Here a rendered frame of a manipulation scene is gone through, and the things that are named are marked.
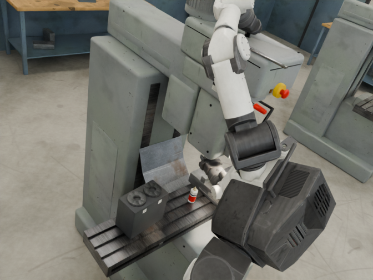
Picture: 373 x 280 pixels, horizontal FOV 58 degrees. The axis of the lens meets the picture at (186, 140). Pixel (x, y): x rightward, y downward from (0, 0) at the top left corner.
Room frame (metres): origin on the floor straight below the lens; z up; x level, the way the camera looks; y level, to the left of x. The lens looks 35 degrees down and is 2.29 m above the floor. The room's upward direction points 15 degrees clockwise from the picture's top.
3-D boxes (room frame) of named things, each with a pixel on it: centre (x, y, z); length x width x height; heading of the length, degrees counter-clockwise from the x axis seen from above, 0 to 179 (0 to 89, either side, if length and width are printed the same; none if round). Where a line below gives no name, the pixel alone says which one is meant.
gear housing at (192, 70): (1.44, -0.10, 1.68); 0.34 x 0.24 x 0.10; 49
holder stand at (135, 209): (1.16, 0.13, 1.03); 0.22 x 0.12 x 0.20; 146
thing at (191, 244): (1.41, -0.13, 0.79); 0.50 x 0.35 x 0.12; 49
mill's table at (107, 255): (1.41, -0.13, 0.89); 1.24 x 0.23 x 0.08; 139
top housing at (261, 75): (1.42, -0.12, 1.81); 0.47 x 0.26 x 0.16; 49
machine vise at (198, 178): (1.51, -0.25, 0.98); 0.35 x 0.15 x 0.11; 51
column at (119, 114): (1.82, 0.33, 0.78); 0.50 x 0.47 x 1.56; 49
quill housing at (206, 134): (1.42, -0.13, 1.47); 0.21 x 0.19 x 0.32; 139
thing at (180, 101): (1.54, 0.01, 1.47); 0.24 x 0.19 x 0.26; 139
